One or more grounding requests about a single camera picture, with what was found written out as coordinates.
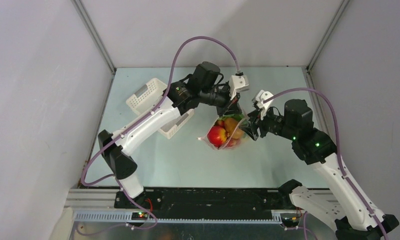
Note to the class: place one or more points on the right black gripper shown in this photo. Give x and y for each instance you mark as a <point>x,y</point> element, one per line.
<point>253,126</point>

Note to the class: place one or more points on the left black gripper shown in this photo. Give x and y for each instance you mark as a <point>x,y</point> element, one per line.
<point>229,106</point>

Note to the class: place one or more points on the green toy lettuce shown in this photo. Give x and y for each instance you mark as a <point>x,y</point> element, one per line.
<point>237,117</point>

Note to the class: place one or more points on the clear zip top bag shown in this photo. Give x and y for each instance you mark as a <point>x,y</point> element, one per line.
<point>230,143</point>

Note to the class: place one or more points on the brown toy potato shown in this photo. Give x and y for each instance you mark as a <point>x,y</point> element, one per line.
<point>231,127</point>

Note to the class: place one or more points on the red toy apple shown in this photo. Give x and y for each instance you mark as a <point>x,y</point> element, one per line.
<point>217,136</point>

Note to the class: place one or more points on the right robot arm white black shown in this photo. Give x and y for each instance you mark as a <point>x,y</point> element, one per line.
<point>354,217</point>

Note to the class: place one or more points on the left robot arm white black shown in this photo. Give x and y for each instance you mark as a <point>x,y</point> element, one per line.
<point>116,148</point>

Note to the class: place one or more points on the white perforated plastic basket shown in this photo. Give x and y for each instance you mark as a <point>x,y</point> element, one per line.
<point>150,94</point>

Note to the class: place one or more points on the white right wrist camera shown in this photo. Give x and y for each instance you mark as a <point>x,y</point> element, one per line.
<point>262,102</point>

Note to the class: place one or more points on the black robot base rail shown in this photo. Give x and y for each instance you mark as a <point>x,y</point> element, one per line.
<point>217,203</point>

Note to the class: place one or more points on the grey aluminium frame rail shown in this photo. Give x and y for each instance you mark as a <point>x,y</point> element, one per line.
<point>91,198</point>

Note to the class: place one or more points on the grey slotted cable duct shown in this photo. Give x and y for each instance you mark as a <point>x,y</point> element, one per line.
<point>130,217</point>

